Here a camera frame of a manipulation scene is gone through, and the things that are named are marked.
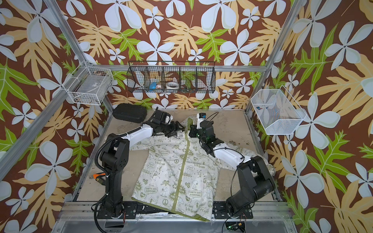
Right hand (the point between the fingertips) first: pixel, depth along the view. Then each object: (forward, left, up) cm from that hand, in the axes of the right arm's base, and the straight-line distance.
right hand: (189, 124), depth 87 cm
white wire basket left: (+18, +60, +16) cm, 65 cm away
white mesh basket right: (+2, -51, +8) cm, 52 cm away
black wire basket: (+31, +12, +14) cm, 36 cm away
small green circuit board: (-49, -23, -23) cm, 59 cm away
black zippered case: (+24, +45, -15) cm, 53 cm away
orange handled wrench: (-26, +58, -18) cm, 66 cm away
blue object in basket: (+24, +24, +11) cm, 36 cm away
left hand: (+3, +4, -7) cm, 8 cm away
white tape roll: (+28, +11, +9) cm, 31 cm away
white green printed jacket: (-26, +2, -18) cm, 32 cm away
